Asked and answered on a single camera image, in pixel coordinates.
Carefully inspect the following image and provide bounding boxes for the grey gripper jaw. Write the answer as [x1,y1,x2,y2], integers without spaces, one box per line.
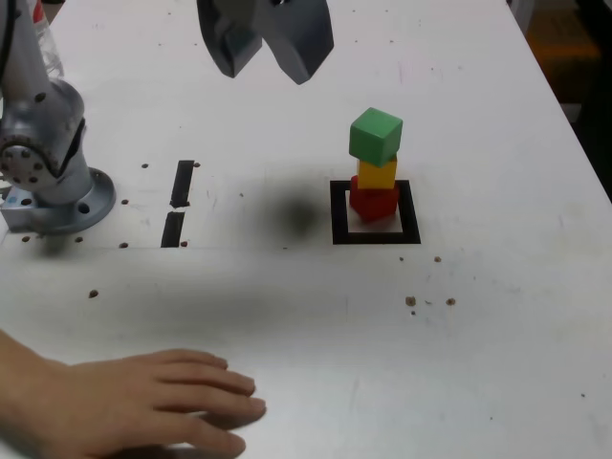
[251,0,335,86]
[196,0,265,79]

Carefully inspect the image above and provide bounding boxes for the green cube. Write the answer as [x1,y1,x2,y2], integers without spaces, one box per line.
[348,107,404,167]

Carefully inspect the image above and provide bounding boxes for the yellow cube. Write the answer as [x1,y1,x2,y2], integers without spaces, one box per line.
[357,155,399,191]

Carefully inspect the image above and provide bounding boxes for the red cube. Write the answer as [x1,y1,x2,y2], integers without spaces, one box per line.
[348,174,401,224]

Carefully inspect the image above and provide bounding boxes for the black tape square outline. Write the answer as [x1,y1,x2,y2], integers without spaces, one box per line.
[329,179,422,247]

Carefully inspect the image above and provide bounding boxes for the person's hand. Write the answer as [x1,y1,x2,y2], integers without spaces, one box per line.
[42,348,268,459]

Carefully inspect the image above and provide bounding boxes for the black tape strip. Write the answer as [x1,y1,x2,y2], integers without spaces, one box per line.
[160,160,196,249]

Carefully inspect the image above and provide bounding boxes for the clear plastic bottle red label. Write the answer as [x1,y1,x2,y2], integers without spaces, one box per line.
[31,0,66,80]

